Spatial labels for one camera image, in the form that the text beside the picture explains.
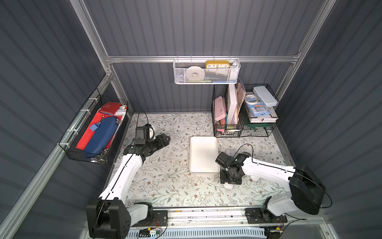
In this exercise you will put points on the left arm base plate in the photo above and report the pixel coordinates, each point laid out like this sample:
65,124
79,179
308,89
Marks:
154,219

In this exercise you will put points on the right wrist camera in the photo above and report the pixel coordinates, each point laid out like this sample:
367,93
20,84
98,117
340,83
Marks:
224,160

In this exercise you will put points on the black wire wall basket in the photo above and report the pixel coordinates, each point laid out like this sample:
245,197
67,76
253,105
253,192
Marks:
83,118

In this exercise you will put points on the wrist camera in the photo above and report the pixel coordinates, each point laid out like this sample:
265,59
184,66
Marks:
224,160
144,134

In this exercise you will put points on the white mouse with logo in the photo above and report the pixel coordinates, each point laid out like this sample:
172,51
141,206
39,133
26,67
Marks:
228,186

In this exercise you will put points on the white upright box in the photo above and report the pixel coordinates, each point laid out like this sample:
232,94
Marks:
231,104

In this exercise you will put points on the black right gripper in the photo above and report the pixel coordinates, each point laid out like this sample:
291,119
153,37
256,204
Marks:
231,178

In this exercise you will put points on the black wire desk organizer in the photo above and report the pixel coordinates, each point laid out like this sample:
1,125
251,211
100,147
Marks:
246,122

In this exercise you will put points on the blue packaged item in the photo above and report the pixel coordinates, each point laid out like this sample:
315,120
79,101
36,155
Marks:
259,110

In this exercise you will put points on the pink pencil case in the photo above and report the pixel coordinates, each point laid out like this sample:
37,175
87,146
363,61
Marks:
219,108

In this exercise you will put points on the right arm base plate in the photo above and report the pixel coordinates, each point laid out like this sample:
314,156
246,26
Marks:
256,215

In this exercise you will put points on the blue zip pouch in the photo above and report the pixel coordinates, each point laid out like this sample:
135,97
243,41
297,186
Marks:
102,135

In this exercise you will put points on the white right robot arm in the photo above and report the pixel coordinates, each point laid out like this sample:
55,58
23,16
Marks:
304,191

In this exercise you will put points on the white tape roll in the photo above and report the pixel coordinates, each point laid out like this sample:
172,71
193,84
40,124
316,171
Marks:
195,73

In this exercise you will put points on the clear tape roll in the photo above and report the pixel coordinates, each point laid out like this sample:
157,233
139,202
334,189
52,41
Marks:
251,99

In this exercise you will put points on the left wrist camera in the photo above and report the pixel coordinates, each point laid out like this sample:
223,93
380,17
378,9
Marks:
144,134

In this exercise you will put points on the yellow clock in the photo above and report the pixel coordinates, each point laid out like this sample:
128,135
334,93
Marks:
217,64

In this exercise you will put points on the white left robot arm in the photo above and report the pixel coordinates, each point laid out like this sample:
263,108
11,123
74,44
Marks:
107,216

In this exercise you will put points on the white storage tray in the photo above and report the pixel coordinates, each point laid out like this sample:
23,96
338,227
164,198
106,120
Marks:
203,155

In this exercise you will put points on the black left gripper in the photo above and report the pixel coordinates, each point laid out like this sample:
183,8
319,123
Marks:
161,140

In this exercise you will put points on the white pencil case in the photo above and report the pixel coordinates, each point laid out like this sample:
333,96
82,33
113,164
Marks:
268,99

